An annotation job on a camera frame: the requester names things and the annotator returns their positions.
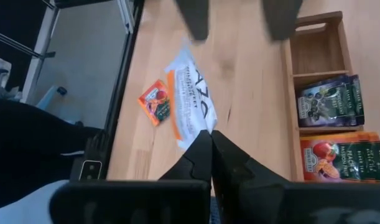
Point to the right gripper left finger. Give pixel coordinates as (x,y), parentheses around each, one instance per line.
(146,202)

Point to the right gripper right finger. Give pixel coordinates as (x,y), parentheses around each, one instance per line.
(286,205)

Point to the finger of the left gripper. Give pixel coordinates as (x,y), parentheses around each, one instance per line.
(280,18)
(194,18)

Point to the white orange Tazo tea bag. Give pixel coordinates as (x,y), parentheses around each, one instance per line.
(192,102)

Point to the wooden tea organiser box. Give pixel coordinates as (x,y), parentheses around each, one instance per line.
(317,53)

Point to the smartphone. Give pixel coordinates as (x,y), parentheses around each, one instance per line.
(90,170)

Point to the white fabric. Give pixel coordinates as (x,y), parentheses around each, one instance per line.
(21,205)

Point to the person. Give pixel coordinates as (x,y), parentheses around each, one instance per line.
(28,140)

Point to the blue white bottle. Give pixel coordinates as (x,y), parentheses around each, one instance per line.
(51,97)

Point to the silver metal bracket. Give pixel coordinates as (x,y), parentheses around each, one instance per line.
(125,15)

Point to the silver metal post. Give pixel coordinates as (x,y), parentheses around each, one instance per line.
(42,53)

